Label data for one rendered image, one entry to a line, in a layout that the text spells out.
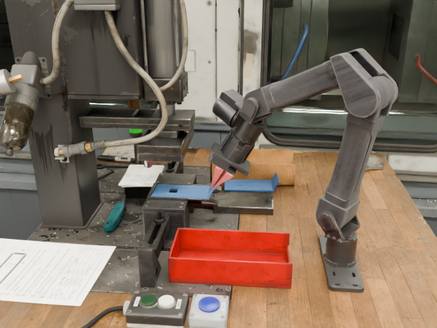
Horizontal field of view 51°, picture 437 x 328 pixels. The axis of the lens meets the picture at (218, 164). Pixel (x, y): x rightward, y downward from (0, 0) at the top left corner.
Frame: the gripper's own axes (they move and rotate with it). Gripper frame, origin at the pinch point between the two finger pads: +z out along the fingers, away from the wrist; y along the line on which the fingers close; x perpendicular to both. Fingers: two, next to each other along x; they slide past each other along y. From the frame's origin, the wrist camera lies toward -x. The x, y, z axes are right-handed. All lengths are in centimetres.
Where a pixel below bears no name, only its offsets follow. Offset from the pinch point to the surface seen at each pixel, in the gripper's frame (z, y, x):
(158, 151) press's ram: -5.2, 15.5, 9.1
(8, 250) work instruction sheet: 31.9, 34.3, 16.3
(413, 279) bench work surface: -12.6, -43.3, 19.1
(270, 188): -0.2, -16.6, -17.0
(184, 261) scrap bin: 6.2, 0.2, 24.5
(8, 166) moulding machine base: 68, 67, -66
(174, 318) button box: 8.6, -1.5, 37.9
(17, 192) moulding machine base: 77, 59, -66
